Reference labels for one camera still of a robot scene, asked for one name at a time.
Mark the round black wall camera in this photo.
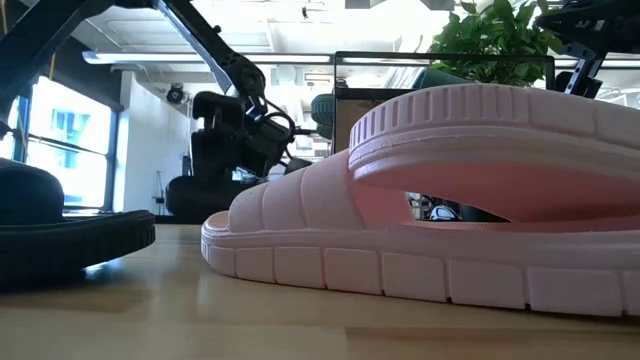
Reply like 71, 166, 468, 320
165, 83, 188, 106

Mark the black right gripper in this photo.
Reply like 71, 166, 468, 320
533, 0, 609, 97

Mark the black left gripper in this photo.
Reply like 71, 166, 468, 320
231, 107, 297, 178

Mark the bright office window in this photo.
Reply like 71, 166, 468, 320
0, 74, 114, 212

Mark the green leafy plant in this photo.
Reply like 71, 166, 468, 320
429, 0, 564, 87

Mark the pink foam slide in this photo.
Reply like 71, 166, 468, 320
201, 149, 640, 318
348, 82, 640, 224

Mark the black foam slide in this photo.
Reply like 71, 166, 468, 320
0, 158, 157, 290
164, 90, 264, 224

